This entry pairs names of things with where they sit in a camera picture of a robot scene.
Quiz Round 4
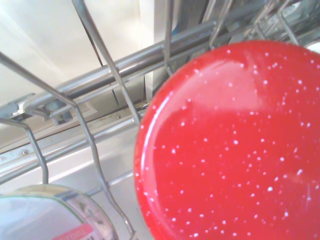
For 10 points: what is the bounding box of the red speckled mug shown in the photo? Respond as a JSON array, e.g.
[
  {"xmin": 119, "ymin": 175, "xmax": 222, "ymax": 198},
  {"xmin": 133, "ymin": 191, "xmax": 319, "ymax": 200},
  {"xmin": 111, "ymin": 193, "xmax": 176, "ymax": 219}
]
[{"xmin": 133, "ymin": 39, "xmax": 320, "ymax": 240}]

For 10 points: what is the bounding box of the built-in dishwasher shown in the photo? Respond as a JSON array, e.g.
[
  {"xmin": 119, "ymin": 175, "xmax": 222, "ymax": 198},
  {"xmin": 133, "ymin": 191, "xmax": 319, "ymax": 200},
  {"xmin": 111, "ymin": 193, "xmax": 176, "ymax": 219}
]
[{"xmin": 0, "ymin": 0, "xmax": 320, "ymax": 201}]

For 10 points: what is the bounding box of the dark blue labelled plate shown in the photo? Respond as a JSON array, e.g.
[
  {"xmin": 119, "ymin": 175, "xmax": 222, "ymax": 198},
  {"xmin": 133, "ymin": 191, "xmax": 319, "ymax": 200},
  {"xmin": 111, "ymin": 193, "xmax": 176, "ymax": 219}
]
[{"xmin": 0, "ymin": 183, "xmax": 119, "ymax": 240}]

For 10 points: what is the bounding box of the grey wire mug rack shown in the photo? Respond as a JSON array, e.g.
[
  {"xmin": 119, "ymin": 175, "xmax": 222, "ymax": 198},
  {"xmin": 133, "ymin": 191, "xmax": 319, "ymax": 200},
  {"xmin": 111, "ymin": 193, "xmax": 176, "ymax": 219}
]
[{"xmin": 0, "ymin": 0, "xmax": 320, "ymax": 240}]

